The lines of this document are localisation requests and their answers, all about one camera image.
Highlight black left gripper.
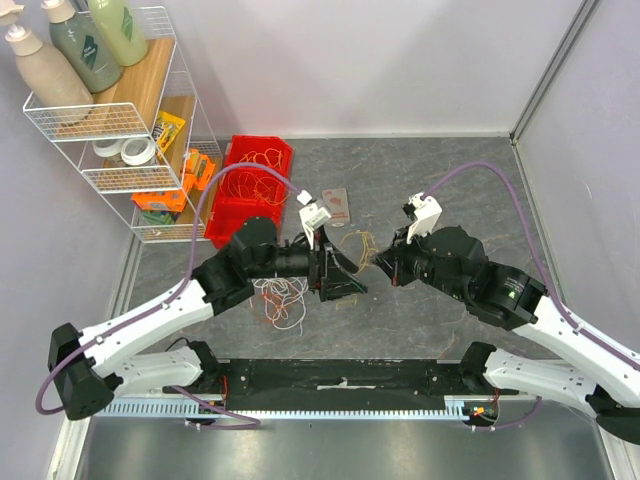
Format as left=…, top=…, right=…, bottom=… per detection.
left=250, top=225, right=368, bottom=301

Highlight dark yellow wire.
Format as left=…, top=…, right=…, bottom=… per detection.
left=335, top=229, right=379, bottom=307

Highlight orange white wire bundle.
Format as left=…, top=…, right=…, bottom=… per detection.
left=249, top=274, right=309, bottom=337

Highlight orange wires bin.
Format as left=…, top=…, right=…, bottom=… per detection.
left=225, top=169, right=290, bottom=207

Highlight yellow orange wire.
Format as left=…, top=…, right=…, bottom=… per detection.
left=237, top=147, right=287, bottom=169

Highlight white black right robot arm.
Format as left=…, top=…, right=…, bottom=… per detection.
left=374, top=227, right=639, bottom=444

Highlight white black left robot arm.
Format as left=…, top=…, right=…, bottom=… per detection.
left=47, top=217, right=368, bottom=420

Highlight red plastic bin near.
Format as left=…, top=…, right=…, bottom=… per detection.
left=204, top=197, right=284, bottom=248

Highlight red plastic bin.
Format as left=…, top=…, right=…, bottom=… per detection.
left=204, top=197, right=284, bottom=248
left=215, top=168, right=289, bottom=206
left=224, top=135, right=293, bottom=175

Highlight red plastic bin middle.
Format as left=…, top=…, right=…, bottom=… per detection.
left=215, top=168, right=289, bottom=206

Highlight red plastic bin far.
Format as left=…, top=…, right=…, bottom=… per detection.
left=224, top=135, right=293, bottom=175

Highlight orange green small boxes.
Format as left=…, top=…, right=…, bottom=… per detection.
left=181, top=148, right=217, bottom=192

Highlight orange snack box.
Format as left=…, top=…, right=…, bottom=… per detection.
left=131, top=190, right=187, bottom=213

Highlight green packet bottom shelf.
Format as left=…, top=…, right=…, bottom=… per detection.
left=140, top=211, right=178, bottom=226

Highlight yellow candy bag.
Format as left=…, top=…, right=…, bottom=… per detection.
left=151, top=110, right=186, bottom=153

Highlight white tape roll right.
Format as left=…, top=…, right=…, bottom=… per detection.
left=121, top=137, right=156, bottom=167

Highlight white tape roll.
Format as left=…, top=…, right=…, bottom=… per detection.
left=121, top=137, right=156, bottom=167
left=92, top=139, right=122, bottom=159

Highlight white tape roll left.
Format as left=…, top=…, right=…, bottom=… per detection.
left=92, top=139, right=122, bottom=159

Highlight light green bottle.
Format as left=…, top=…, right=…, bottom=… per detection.
left=88, top=0, right=148, bottom=67

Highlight beige pump bottle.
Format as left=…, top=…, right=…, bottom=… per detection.
left=1, top=1, right=93, bottom=125

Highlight grey green pump bottle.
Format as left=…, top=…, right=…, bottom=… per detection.
left=41, top=0, right=122, bottom=94

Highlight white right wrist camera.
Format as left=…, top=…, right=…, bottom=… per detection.
left=402, top=192, right=442, bottom=244

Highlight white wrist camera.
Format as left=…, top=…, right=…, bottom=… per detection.
left=402, top=192, right=442, bottom=244
left=296, top=190, right=332, bottom=250

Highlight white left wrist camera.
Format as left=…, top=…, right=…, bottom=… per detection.
left=296, top=190, right=332, bottom=250

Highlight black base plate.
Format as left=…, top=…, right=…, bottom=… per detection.
left=187, top=359, right=495, bottom=412

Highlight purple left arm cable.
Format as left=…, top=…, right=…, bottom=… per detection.
left=34, top=162, right=311, bottom=430

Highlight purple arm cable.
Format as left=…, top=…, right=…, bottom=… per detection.
left=34, top=162, right=311, bottom=430
left=423, top=161, right=640, bottom=432

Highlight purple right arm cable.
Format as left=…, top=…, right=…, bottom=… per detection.
left=423, top=161, right=640, bottom=432

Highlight white wire shelf rack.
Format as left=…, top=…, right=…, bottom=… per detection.
left=23, top=6, right=222, bottom=243

